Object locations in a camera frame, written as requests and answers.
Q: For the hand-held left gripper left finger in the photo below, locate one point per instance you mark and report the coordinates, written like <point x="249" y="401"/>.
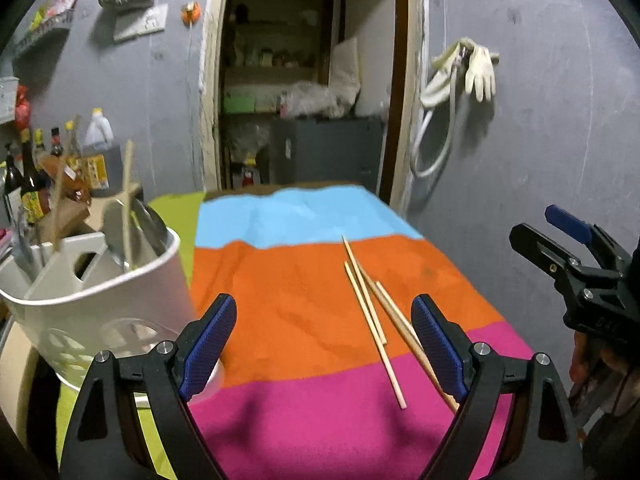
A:
<point x="207" y="345"/>

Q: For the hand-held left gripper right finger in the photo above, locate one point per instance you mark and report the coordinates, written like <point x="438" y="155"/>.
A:
<point x="440" y="350"/>

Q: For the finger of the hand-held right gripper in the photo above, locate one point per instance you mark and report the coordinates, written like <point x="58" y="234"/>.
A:
<point x="540" y="252"/>
<point x="567" y="222"/>

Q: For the brown wooden chopstick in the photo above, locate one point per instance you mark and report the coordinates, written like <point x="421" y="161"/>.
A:
<point x="400" y="320"/>
<point x="57" y="210"/>

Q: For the light wooden chopstick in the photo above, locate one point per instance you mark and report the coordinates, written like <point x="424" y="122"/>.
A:
<point x="365" y="290"/>
<point x="366" y="276"/>
<point x="380" y="350"/>
<point x="129" y="200"/>

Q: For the white plastic utensil holder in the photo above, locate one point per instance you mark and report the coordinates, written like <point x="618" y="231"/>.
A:
<point x="75" y="310"/>

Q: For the metal fork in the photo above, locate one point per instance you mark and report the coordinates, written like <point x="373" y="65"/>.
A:
<point x="22" y="255"/>

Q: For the person's right hand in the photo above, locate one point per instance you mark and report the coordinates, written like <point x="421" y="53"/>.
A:
<point x="581" y="360"/>

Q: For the striped colourful cloth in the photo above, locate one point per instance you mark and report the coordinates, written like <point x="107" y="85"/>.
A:
<point x="320" y="310"/>

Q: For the white rubber glove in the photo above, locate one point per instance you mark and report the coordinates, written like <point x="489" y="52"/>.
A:
<point x="440" y="80"/>
<point x="480" y="72"/>

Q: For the brown packet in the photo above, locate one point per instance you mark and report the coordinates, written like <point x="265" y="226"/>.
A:
<point x="75" y="182"/>

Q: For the grey cabinet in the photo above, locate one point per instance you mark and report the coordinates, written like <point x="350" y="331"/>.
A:
<point x="325" y="155"/>

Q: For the dark sauce bottle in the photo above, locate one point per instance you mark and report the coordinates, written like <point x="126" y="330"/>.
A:
<point x="31" y="185"/>

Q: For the yellow cap bottle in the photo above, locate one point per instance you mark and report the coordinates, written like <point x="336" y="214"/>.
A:
<point x="74" y="142"/>

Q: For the green box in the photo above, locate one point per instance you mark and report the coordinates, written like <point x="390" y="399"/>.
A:
<point x="239" y="101"/>

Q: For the small sauce bottle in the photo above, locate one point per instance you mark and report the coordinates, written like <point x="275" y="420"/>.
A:
<point x="56" y="142"/>

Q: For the dark glass bottle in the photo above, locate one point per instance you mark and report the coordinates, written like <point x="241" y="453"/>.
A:
<point x="11" y="185"/>

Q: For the white pillow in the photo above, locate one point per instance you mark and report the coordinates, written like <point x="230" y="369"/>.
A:
<point x="346" y="70"/>

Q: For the clear plastic bag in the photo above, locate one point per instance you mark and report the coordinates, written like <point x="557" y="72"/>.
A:
<point x="312" y="100"/>

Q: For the wooden shelf unit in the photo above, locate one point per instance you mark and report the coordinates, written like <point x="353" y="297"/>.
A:
<point x="275" y="67"/>

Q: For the red plastic bag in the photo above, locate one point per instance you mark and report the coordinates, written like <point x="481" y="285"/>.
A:
<point x="22" y="107"/>

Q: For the white box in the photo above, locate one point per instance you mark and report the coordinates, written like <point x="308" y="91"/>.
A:
<point x="7" y="100"/>

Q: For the orange plug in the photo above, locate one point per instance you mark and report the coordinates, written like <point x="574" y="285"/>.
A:
<point x="191" y="12"/>

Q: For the snack packets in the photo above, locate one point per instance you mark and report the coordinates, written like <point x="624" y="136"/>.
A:
<point x="52" y="10"/>

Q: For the door frame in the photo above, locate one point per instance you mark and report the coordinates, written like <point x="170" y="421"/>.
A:
<point x="210" y="85"/>

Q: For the wall switch plate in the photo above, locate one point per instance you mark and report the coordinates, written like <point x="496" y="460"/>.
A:
<point x="140" y="22"/>

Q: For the grey wall rack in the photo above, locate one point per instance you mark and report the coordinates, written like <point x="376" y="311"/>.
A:
<point x="40" y="42"/>

